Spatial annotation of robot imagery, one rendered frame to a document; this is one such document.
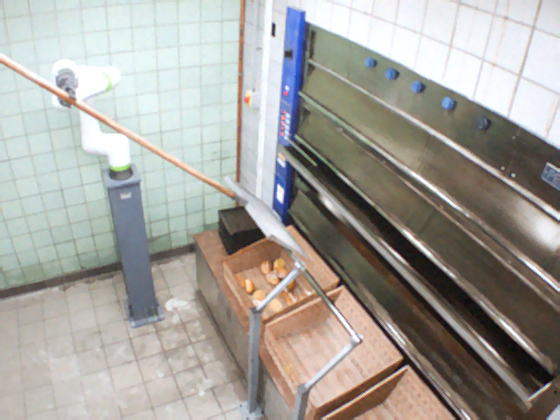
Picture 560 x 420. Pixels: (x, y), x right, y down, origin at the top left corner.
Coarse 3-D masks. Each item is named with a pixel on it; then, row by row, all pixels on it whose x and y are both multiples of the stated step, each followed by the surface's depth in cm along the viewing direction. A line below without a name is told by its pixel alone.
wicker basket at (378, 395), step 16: (384, 384) 199; (400, 384) 204; (416, 384) 196; (368, 400) 200; (384, 400) 212; (400, 400) 204; (432, 400) 188; (336, 416) 193; (352, 416) 204; (368, 416) 206; (384, 416) 206; (400, 416) 203; (416, 416) 195; (432, 416) 187; (448, 416) 180
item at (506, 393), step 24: (312, 192) 259; (336, 216) 241; (360, 240) 225; (384, 264) 211; (408, 288) 198; (432, 312) 186; (456, 336) 176; (480, 360) 165; (504, 384) 156; (528, 408) 147
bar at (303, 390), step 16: (304, 272) 204; (320, 288) 196; (256, 320) 214; (256, 336) 221; (352, 336) 175; (256, 352) 229; (256, 368) 238; (256, 384) 247; (304, 384) 179; (256, 400) 271; (304, 400) 181; (256, 416) 262; (304, 416) 190
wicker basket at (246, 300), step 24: (264, 240) 280; (240, 264) 282; (288, 264) 288; (312, 264) 267; (240, 288) 257; (264, 288) 275; (312, 288) 267; (264, 312) 259; (288, 312) 242; (264, 336) 243
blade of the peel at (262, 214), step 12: (228, 180) 239; (240, 192) 229; (252, 204) 238; (264, 204) 261; (252, 216) 216; (264, 216) 234; (264, 228) 207; (276, 228) 231; (276, 240) 207; (288, 240) 228; (300, 252) 224
